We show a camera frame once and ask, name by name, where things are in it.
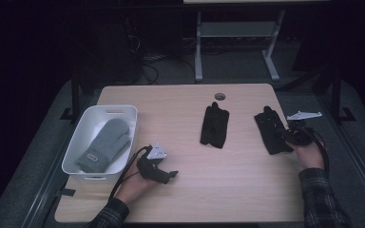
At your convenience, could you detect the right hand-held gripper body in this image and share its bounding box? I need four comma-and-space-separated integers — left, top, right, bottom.
283, 110, 323, 147

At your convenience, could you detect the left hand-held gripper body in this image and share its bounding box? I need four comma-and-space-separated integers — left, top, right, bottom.
136, 142, 172, 185

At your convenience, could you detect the black glove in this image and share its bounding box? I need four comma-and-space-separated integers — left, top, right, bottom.
254, 105, 295, 156
199, 102, 231, 149

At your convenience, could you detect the grey knitted mitten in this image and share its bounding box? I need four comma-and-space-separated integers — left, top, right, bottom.
76, 118, 132, 174

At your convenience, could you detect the white plastic basket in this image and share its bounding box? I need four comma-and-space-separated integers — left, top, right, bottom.
61, 104, 139, 184

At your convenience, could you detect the person's right hand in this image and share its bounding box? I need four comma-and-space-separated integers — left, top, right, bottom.
285, 139, 326, 171

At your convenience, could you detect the person's left hand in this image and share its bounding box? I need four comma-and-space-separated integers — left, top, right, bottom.
115, 161, 160, 205

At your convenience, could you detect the black metal stand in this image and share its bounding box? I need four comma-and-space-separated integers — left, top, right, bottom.
329, 65, 357, 124
60, 60, 81, 122

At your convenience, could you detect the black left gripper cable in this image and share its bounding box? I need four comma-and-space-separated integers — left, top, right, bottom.
108, 144, 153, 200

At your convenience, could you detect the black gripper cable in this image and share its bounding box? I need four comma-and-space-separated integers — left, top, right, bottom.
298, 124, 331, 179
108, 144, 153, 200

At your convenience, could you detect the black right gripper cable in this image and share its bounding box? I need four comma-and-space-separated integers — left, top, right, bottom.
298, 124, 331, 179

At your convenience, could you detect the black strap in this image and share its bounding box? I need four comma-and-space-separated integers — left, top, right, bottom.
56, 187, 77, 198

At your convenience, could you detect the bundle of floor cables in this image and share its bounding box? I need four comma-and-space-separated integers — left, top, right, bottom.
127, 31, 198, 86

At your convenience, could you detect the grey metal table frame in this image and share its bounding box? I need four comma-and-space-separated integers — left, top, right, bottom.
194, 9, 287, 83

